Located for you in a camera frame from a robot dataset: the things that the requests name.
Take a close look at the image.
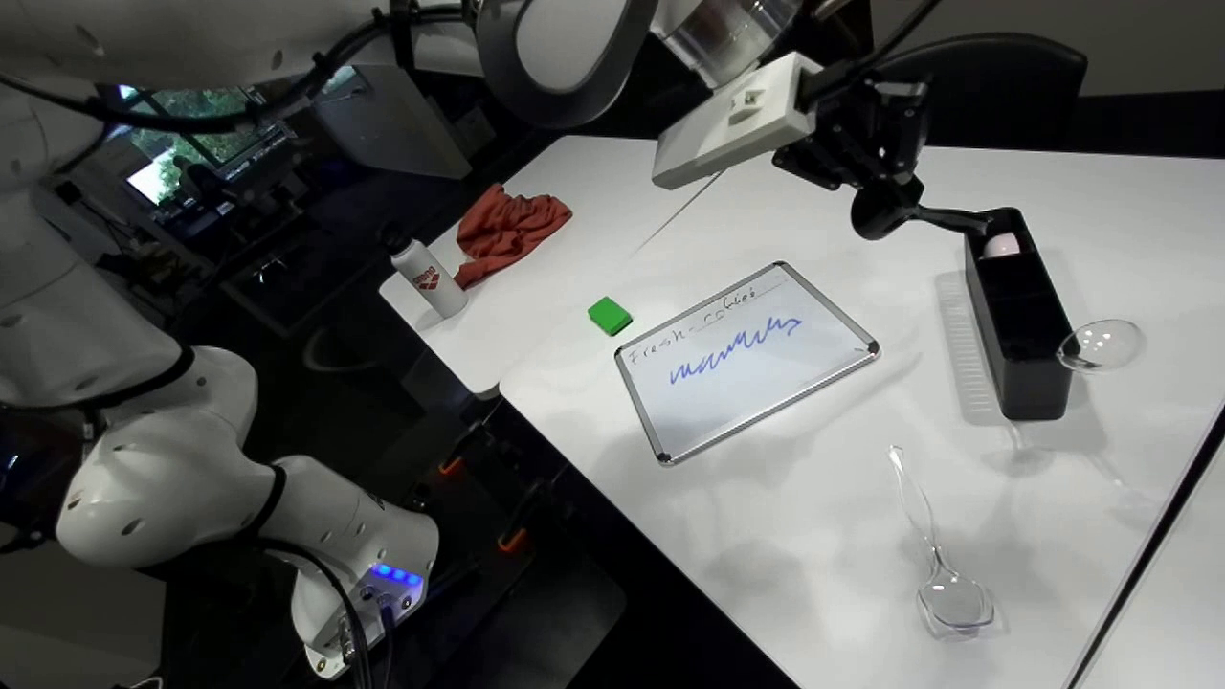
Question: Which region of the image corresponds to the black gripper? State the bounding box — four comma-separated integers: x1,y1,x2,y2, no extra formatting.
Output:
769,73,931,220

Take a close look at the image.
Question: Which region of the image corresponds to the black spoon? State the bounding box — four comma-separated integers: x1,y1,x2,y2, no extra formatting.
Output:
846,179,1002,243

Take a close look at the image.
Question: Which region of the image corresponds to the black rectangular rack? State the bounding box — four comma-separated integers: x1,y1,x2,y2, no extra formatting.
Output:
957,204,1083,423

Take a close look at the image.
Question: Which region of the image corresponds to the small pink white item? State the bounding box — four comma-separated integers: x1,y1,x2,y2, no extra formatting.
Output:
981,225,1025,265

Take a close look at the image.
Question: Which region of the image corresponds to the black office chair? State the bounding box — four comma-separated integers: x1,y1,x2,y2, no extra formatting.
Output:
826,26,1092,145

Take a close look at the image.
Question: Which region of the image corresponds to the small framed whiteboard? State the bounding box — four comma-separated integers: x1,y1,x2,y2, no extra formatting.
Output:
609,255,883,468

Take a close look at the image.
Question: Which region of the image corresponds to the green eraser block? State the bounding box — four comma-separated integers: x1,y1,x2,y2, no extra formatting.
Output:
581,289,639,339

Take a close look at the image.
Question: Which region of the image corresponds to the red cloth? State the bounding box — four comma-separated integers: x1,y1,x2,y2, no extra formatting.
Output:
446,179,576,293

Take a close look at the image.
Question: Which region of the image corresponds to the clear wine glass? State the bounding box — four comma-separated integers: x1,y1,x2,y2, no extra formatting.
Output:
881,441,1002,644

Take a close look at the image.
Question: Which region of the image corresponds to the small white cup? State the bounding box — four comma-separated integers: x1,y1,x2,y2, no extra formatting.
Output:
386,237,470,322

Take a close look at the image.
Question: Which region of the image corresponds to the orange black clamp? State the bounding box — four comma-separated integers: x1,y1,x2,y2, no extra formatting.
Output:
428,446,470,488
492,520,537,561

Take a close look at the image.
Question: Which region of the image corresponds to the black robot mounting stand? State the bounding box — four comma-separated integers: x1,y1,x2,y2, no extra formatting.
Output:
378,394,667,689

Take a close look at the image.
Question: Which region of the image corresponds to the computer monitor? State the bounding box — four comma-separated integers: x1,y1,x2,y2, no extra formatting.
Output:
122,150,219,210

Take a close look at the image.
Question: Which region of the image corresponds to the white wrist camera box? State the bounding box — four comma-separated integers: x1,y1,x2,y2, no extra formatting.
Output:
650,44,826,193

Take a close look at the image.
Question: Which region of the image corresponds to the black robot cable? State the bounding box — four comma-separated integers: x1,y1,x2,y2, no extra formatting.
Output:
0,0,953,145

